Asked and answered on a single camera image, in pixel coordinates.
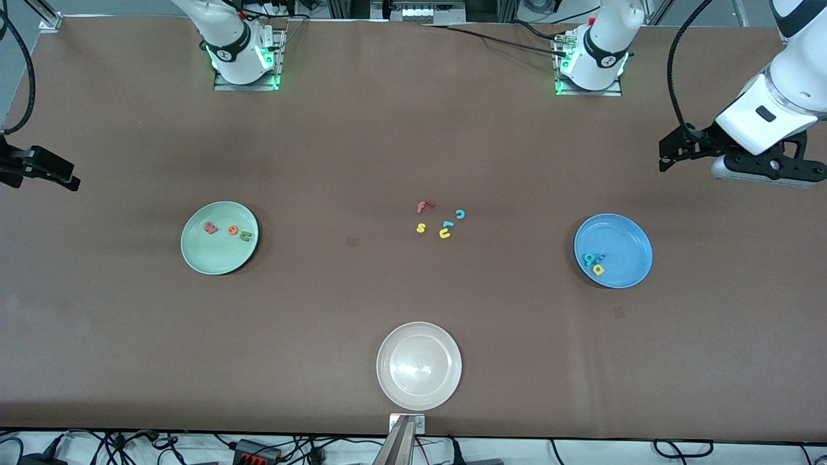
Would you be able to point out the black orange power strip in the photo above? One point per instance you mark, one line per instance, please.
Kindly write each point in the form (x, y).
(255, 452)

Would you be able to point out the red foam letter f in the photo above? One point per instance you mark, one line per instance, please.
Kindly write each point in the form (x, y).
(421, 206)

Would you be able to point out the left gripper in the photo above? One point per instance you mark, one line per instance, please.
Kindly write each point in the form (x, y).
(704, 140)

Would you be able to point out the grey camera pole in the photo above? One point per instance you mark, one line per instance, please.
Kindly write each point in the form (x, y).
(397, 449)

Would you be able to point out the green round plate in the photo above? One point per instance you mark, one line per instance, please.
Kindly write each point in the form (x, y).
(216, 255)

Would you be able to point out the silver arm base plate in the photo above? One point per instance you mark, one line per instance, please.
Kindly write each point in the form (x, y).
(588, 92)
(245, 86)

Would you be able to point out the silver connector box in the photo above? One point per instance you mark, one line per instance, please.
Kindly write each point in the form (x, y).
(420, 10)

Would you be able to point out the blue round plate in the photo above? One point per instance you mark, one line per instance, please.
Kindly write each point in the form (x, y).
(623, 245)

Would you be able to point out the silver camera mount bracket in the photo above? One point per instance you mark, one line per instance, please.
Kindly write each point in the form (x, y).
(418, 423)

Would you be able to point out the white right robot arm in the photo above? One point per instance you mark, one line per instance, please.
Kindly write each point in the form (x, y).
(226, 39)

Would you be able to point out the white round plate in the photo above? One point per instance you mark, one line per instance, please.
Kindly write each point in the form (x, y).
(418, 365)

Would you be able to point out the aluminium frame post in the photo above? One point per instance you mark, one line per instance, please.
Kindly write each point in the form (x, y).
(45, 16)

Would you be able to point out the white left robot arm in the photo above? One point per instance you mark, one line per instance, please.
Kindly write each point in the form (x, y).
(604, 45)

